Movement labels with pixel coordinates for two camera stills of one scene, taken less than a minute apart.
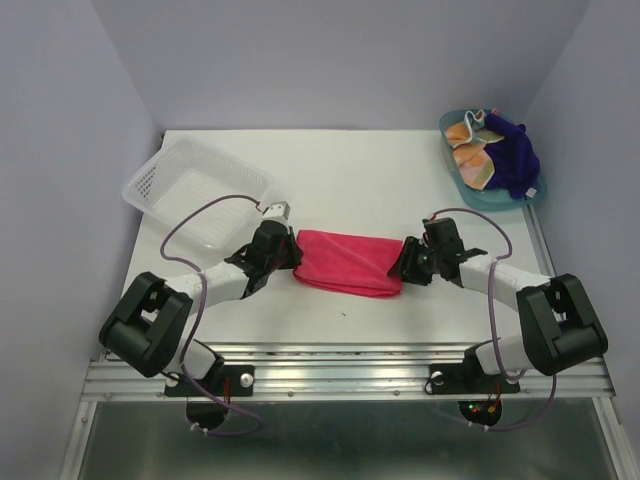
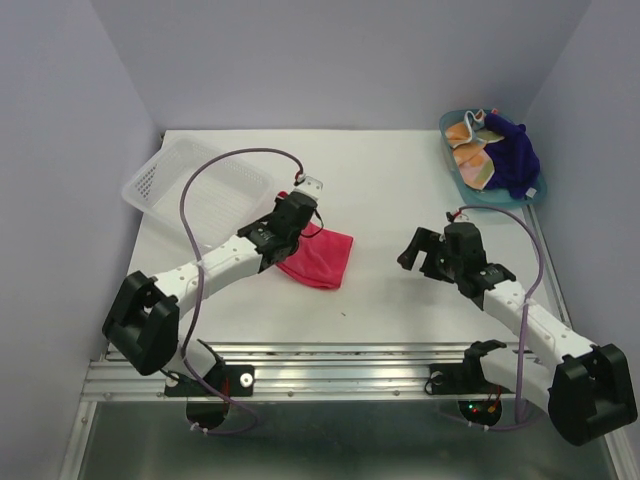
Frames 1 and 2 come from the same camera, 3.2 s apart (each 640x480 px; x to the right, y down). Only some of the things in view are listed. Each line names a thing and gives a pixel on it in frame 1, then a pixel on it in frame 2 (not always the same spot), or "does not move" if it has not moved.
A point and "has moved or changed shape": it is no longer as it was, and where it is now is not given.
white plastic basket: (200, 191) does not move
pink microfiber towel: (348, 264) has moved or changed shape
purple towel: (516, 164) does not move
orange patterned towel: (471, 153) does not move
